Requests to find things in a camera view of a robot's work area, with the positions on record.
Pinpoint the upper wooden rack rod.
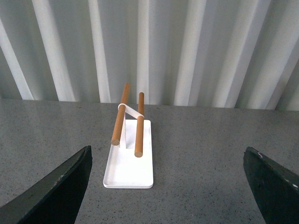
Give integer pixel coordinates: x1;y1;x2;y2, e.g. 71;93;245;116
111;83;130;146

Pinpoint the white pleated curtain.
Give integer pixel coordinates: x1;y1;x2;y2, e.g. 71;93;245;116
0;0;299;111

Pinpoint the wooden rack rod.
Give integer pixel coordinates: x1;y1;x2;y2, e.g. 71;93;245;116
135;92;144;158
111;83;130;146

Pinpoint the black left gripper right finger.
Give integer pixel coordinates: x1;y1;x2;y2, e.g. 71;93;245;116
243;147;299;224

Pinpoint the white towel rack tray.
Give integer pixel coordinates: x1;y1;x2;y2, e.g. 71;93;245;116
103;105;154;189

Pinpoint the lower wooden rack rod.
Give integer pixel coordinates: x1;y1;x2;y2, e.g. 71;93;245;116
135;92;144;158

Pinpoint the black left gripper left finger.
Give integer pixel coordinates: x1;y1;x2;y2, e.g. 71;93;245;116
0;146;93;224

